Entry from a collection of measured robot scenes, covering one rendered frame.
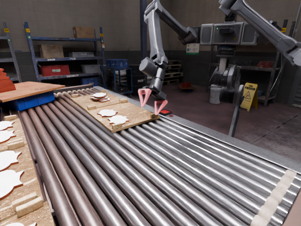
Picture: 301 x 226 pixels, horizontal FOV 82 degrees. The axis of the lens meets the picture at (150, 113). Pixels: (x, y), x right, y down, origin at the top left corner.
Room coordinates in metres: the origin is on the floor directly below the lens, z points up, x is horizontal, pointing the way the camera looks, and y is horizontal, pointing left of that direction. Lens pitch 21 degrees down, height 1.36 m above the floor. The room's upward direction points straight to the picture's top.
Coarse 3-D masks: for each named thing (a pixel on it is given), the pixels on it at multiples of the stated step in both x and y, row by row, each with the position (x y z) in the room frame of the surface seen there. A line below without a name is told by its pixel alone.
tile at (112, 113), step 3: (102, 111) 1.12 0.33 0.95; (105, 111) 1.12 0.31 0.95; (108, 111) 1.12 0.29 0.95; (111, 111) 1.12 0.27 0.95; (114, 111) 1.12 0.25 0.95; (99, 114) 1.08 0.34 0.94; (102, 114) 1.06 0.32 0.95; (105, 114) 1.06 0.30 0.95; (108, 114) 1.06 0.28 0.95; (111, 114) 1.06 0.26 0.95; (114, 114) 1.06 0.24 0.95
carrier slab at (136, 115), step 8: (120, 104) 1.30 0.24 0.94; (128, 104) 1.30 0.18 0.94; (88, 112) 1.13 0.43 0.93; (96, 112) 1.13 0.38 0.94; (120, 112) 1.13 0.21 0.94; (128, 112) 1.13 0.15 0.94; (136, 112) 1.13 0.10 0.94; (144, 112) 1.13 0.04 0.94; (96, 120) 1.01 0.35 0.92; (104, 120) 0.98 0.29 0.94; (136, 120) 0.98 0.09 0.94; (144, 120) 0.98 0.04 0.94; (152, 120) 1.02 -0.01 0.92; (120, 128) 0.88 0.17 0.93
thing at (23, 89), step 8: (16, 88) 1.41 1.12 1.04; (24, 88) 1.41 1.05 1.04; (32, 88) 1.41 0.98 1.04; (40, 88) 1.41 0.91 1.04; (48, 88) 1.41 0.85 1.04; (56, 88) 1.45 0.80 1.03; (0, 96) 1.16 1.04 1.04; (8, 96) 1.16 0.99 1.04; (16, 96) 1.16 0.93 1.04; (24, 96) 1.21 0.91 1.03
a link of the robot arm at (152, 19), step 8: (160, 8) 1.11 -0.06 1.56; (144, 16) 1.15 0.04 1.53; (152, 16) 1.07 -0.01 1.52; (152, 24) 1.03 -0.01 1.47; (152, 32) 0.99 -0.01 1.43; (160, 32) 1.03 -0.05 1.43; (152, 40) 0.96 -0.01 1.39; (160, 40) 0.98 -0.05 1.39; (152, 48) 0.93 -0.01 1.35; (160, 48) 0.92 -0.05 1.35; (152, 56) 0.90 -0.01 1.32; (160, 56) 0.86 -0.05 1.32
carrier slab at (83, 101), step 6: (78, 96) 1.54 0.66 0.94; (84, 96) 1.54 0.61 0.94; (114, 96) 1.54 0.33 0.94; (78, 102) 1.36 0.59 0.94; (84, 102) 1.36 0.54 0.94; (90, 102) 1.36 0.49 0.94; (96, 102) 1.36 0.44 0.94; (108, 102) 1.36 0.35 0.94; (114, 102) 1.36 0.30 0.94; (120, 102) 1.36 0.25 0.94; (84, 108) 1.21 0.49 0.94; (96, 108) 1.22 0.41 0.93
